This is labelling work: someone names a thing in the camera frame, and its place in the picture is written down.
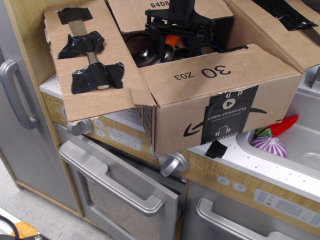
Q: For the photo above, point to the grey toy sink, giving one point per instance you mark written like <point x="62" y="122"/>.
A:
<point x="302" y="140"/>

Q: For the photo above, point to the red toy chili pepper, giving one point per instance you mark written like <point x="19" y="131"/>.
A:
<point x="277" y="129"/>

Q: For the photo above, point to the large cardboard box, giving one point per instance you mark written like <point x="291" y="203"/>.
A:
<point x="187" y="102"/>

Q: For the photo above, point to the left silver stove knob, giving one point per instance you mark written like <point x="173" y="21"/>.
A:
<point x="83" y="126"/>

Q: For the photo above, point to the black pot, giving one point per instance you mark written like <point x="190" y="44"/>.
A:
<point x="181" y="53"/>

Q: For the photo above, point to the metal utensil taped on flap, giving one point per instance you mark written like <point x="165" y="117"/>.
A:
<point x="93" y="76"/>

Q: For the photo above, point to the metal knife taped on flap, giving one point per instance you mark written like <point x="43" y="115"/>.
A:
<point x="311" y="34"/>

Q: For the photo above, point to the silver stove knob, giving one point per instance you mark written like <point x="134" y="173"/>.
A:
<point x="173" y="163"/>
<point x="83" y="126"/>

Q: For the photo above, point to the blue handled tool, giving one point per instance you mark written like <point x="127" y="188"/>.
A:
<point x="211" y="47"/>

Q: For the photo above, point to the black tape scrap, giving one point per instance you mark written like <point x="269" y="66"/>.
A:
<point x="216" y="150"/>

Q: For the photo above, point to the silver fridge door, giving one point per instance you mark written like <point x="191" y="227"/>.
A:
<point x="29" y="142"/>

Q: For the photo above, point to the steel pot lid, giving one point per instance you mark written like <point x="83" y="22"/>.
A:
<point x="147" y="56"/>

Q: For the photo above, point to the right silver stove knob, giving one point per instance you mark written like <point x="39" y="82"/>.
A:
<point x="173" y="163"/>

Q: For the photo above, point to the orange toy carrot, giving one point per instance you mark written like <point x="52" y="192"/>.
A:
<point x="172" y="40"/>

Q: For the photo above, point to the purple striped toy onion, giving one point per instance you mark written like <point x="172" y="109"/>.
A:
<point x="271" y="145"/>

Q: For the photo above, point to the silver oven door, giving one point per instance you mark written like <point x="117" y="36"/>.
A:
<point x="118" y="198"/>

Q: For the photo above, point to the silver dishwasher door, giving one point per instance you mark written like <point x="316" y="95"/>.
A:
<point x="212" y="216"/>

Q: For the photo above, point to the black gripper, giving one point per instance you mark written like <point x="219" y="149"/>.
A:
<point x="180" y="13"/>

